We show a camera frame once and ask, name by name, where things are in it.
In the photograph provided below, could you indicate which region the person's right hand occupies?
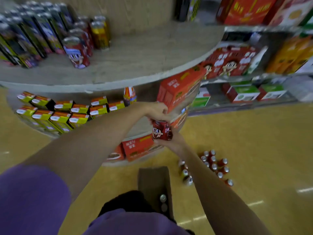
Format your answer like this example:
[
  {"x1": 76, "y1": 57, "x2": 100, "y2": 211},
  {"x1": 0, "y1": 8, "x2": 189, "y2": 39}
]
[{"x1": 154, "y1": 128, "x2": 189, "y2": 157}]

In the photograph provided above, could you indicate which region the white slim bottle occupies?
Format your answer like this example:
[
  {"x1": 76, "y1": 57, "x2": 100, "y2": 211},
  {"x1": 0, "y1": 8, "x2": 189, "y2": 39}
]
[{"x1": 247, "y1": 46, "x2": 269, "y2": 75}]

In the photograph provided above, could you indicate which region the purple shirt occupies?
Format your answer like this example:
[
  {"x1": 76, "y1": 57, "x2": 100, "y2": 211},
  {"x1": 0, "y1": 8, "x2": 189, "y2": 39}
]
[{"x1": 0, "y1": 165, "x2": 191, "y2": 235}]

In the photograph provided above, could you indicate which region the cluster of cans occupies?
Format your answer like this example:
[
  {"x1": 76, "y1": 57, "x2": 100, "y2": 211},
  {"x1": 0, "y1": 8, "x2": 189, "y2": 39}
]
[{"x1": 178, "y1": 149, "x2": 234, "y2": 187}]

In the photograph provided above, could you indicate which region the red yellow-print carton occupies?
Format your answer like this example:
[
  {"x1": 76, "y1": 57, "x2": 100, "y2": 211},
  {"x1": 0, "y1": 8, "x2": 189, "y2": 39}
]
[{"x1": 216, "y1": 0, "x2": 278, "y2": 25}]

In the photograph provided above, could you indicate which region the stack of white blue boxes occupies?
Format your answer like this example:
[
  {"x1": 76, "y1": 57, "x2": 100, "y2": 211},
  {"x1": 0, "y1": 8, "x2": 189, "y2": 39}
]
[{"x1": 296, "y1": 57, "x2": 313, "y2": 74}]

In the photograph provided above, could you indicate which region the brown cardboard box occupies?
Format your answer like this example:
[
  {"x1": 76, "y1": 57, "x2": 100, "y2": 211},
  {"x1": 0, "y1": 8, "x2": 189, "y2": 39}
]
[{"x1": 137, "y1": 166, "x2": 174, "y2": 219}]

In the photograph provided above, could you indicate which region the group of tall blue-yellow cans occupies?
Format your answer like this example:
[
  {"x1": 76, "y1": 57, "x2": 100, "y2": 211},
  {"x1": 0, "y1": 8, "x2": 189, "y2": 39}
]
[{"x1": 0, "y1": 0, "x2": 75, "y2": 69}]

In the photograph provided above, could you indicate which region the small green-top box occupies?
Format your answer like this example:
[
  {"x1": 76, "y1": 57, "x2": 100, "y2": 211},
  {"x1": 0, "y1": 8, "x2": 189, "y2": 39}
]
[
  {"x1": 192, "y1": 87, "x2": 211, "y2": 108},
  {"x1": 257, "y1": 83, "x2": 287, "y2": 101},
  {"x1": 222, "y1": 82, "x2": 261, "y2": 103}
]

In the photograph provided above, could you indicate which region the yellow green bottle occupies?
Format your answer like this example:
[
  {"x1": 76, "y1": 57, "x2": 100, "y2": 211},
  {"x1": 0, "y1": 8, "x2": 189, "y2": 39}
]
[{"x1": 189, "y1": 0, "x2": 201, "y2": 22}]

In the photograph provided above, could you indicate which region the black can by column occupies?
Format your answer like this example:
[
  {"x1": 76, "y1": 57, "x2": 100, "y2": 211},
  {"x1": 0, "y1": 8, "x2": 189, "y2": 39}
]
[{"x1": 174, "y1": 0, "x2": 191, "y2": 22}]

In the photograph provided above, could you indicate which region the person's right forearm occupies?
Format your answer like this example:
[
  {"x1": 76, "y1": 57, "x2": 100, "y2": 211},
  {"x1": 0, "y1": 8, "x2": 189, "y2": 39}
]
[{"x1": 181, "y1": 149, "x2": 272, "y2": 235}]

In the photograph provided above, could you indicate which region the round wooden shelf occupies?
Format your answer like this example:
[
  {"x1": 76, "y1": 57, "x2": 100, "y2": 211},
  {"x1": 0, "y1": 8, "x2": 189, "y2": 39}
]
[{"x1": 0, "y1": 0, "x2": 225, "y2": 168}]

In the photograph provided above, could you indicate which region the large green white carton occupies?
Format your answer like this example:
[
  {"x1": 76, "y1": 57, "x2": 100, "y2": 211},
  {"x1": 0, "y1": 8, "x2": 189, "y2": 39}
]
[{"x1": 299, "y1": 16, "x2": 313, "y2": 37}]

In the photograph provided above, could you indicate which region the red cartoon face carton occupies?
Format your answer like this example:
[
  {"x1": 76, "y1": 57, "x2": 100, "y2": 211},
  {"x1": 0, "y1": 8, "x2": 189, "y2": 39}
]
[{"x1": 199, "y1": 46, "x2": 257, "y2": 80}]

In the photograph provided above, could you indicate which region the pack of orange bottles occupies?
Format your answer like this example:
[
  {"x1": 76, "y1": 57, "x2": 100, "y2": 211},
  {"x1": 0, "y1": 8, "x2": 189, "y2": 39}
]
[{"x1": 266, "y1": 35, "x2": 313, "y2": 75}]

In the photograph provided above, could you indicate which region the stack of white plastic packs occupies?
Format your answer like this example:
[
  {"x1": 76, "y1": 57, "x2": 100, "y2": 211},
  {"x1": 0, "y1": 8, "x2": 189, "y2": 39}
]
[{"x1": 283, "y1": 74, "x2": 313, "y2": 103}]

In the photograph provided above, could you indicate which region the white red-print carton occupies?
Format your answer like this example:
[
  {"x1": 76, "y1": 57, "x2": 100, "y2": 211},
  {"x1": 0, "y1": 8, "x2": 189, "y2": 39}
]
[{"x1": 264, "y1": 0, "x2": 313, "y2": 27}]

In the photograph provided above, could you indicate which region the person's left forearm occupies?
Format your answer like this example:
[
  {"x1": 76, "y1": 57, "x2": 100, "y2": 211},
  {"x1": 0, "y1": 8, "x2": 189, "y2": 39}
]
[{"x1": 23, "y1": 102, "x2": 152, "y2": 201}]

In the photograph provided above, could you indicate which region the small red carton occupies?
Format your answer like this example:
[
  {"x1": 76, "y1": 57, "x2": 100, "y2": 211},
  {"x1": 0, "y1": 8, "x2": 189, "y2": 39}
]
[{"x1": 157, "y1": 65, "x2": 207, "y2": 114}]

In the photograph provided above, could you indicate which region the red porridge print carton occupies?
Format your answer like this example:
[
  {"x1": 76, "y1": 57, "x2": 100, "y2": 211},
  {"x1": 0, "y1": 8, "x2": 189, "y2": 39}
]
[
  {"x1": 170, "y1": 111, "x2": 189, "y2": 129},
  {"x1": 106, "y1": 144, "x2": 126, "y2": 162},
  {"x1": 121, "y1": 134, "x2": 163, "y2": 162}
]

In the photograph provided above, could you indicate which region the row of yellow orange cartons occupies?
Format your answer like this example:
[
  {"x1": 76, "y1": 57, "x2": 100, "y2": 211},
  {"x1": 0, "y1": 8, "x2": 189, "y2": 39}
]
[{"x1": 16, "y1": 86, "x2": 137, "y2": 135}]

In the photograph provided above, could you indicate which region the person's left hand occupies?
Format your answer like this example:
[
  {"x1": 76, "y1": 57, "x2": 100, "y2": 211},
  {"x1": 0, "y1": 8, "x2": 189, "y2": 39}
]
[{"x1": 144, "y1": 102, "x2": 171, "y2": 123}]

